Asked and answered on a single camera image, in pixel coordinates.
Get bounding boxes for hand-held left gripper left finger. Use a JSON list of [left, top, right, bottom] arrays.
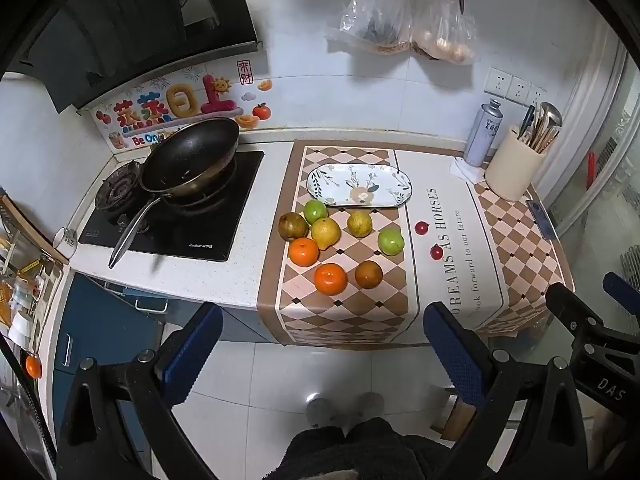
[[57, 301, 224, 480]]

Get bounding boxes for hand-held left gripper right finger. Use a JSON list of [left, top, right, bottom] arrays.
[[422, 301, 591, 480]]

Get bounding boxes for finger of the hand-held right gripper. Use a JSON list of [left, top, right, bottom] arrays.
[[602, 271, 640, 311], [545, 282, 606, 356]]

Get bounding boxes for dark brownish orange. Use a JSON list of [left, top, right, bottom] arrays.
[[354, 260, 384, 290]]

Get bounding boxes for green apple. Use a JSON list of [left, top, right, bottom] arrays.
[[377, 229, 405, 256], [304, 200, 329, 225]]

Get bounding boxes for greenish yellow lemon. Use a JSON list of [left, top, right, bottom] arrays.
[[347, 210, 373, 238]]

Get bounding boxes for brown-green round fruit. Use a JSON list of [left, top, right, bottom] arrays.
[[278, 212, 307, 242]]

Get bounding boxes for wooden stool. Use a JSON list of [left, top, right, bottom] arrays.
[[430, 385, 526, 443]]

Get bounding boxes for sliding glass door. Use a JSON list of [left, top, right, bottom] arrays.
[[545, 50, 640, 281]]

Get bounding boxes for checkered brown table mat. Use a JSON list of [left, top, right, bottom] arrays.
[[257, 139, 576, 351]]

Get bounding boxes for grey slipper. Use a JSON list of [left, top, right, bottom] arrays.
[[306, 397, 344, 431], [350, 392, 386, 428]]

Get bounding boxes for black gas stove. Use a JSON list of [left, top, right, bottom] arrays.
[[78, 150, 265, 262]]

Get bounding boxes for person's dark fluffy pants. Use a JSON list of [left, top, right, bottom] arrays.
[[262, 417, 446, 480]]

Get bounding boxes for cream utensil holder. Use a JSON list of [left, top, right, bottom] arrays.
[[484, 125, 547, 202]]

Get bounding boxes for white folded tissue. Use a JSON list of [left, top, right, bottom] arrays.
[[450, 156, 486, 184]]

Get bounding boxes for white cup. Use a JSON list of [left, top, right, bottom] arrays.
[[52, 227, 78, 256]]

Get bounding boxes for bundle of chopsticks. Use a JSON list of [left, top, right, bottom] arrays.
[[520, 105, 561, 155]]

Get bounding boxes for metal spoon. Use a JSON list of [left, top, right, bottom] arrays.
[[539, 102, 564, 133]]

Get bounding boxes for cluttered side shelf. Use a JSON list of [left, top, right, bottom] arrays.
[[0, 195, 69, 351]]

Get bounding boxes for grey spray can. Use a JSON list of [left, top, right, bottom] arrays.
[[463, 99, 503, 167]]

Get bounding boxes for clear plastic bag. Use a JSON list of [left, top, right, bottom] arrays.
[[325, 0, 417, 56], [410, 0, 479, 66]]

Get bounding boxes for black range hood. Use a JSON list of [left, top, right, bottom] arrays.
[[0, 0, 263, 113]]

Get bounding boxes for black wok with metal handle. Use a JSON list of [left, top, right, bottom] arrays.
[[108, 117, 241, 269]]

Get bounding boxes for colourful wall sticker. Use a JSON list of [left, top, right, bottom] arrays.
[[95, 59, 273, 152]]

